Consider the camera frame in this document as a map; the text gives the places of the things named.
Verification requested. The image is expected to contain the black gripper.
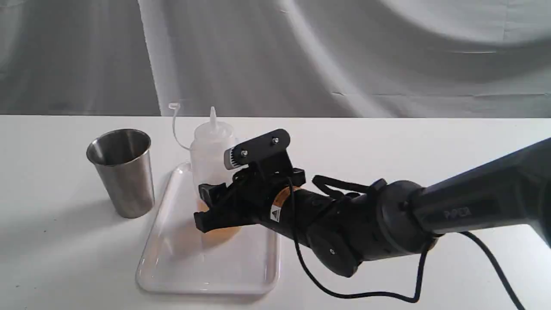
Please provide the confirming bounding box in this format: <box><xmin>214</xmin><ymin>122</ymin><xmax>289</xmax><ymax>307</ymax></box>
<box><xmin>194</xmin><ymin>167</ymin><xmax>307</xmax><ymax>233</ymax></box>

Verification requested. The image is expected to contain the stainless steel cup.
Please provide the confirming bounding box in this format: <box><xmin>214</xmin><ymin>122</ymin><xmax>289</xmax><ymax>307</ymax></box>
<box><xmin>85</xmin><ymin>129</ymin><xmax>155</xmax><ymax>219</ymax></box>

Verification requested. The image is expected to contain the white plastic tray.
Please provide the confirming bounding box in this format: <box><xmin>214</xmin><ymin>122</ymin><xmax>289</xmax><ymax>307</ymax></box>
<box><xmin>136</xmin><ymin>162</ymin><xmax>281</xmax><ymax>295</ymax></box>

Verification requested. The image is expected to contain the translucent squeeze bottle amber liquid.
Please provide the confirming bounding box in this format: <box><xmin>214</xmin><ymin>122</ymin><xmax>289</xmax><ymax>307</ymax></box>
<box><xmin>168</xmin><ymin>102</ymin><xmax>241</xmax><ymax>242</ymax></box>

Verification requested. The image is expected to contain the grey backdrop cloth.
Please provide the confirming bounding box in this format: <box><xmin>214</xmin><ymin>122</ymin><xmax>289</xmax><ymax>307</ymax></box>
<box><xmin>0</xmin><ymin>0</ymin><xmax>550</xmax><ymax>118</ymax></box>

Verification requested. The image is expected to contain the black camera cable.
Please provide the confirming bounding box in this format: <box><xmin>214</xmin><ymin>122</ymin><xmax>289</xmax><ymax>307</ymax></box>
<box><xmin>284</xmin><ymin>174</ymin><xmax>526</xmax><ymax>310</ymax></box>

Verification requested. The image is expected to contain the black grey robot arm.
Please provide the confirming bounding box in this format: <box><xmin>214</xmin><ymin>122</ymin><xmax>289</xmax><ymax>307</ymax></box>
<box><xmin>194</xmin><ymin>136</ymin><xmax>551</xmax><ymax>277</ymax></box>

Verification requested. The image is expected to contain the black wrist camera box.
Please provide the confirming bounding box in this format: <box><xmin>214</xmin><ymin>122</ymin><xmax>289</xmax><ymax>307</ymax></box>
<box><xmin>223</xmin><ymin>129</ymin><xmax>291</xmax><ymax>170</ymax></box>

